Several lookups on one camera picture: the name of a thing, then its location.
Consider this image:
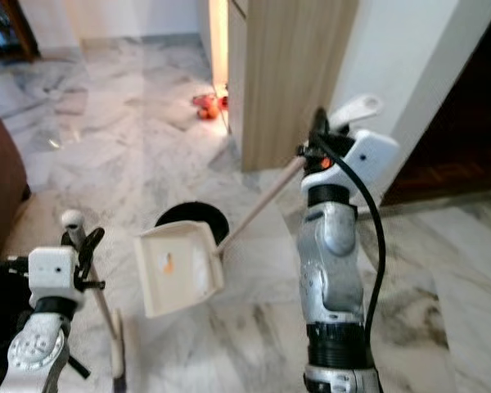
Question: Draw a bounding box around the cream broom with round knob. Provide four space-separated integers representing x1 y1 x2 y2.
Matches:
61 210 126 387

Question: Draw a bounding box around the cream long-handled dustpan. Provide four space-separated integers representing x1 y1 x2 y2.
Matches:
135 93 385 319

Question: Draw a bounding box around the light wooden cabinet panel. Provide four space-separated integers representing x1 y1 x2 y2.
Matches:
227 0 359 173

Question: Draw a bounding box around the brown sofa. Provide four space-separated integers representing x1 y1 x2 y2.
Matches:
0 113 30 260

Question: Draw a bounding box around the black round bin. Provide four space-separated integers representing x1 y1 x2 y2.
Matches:
154 201 231 246

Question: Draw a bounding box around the red orange toy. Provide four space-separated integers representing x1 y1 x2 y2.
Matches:
191 93 229 123

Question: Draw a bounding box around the dark wooden cabinet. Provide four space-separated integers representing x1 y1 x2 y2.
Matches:
0 0 38 67

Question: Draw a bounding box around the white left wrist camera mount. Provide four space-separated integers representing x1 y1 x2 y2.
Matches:
28 245 80 300

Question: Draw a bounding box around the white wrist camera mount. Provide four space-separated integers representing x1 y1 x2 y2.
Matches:
303 129 400 194
28 245 80 300

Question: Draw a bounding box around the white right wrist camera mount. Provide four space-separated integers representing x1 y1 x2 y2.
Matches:
303 129 400 194

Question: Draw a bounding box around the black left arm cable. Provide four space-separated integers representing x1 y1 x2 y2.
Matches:
0 257 34 276

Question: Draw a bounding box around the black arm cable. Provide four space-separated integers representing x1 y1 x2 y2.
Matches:
0 257 34 276
311 135 387 387

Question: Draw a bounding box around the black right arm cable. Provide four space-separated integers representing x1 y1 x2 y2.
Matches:
311 135 387 387

